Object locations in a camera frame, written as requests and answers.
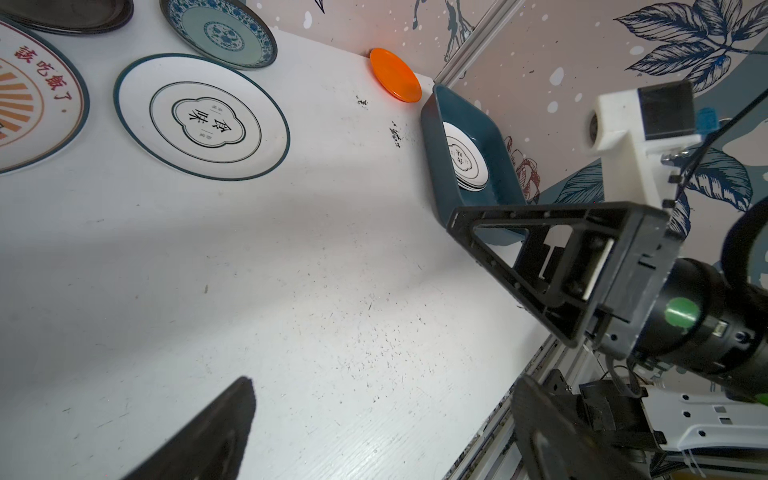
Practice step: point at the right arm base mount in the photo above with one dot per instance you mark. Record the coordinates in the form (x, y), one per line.
(667, 432)

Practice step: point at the small green patterned plate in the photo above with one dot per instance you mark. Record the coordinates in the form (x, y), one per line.
(228, 32)

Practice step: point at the teal plastic bin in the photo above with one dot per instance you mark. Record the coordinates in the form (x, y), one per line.
(502, 189)

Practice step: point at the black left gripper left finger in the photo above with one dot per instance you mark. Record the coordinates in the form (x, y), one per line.
(212, 444)

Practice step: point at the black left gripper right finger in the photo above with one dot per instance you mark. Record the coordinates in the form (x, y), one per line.
(554, 444)

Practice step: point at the orange plastic plate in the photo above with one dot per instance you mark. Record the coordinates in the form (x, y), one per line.
(395, 76)

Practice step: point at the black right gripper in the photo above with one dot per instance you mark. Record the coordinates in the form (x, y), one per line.
(589, 273)

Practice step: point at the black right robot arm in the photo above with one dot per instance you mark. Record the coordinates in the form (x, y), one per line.
(709, 320)

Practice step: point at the black round plate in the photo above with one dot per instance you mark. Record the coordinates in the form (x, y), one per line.
(69, 17)

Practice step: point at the white plate cloud emblem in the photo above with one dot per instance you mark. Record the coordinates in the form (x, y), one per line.
(201, 118)
(470, 168)

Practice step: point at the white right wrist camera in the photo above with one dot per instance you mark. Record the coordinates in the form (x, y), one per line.
(636, 134)

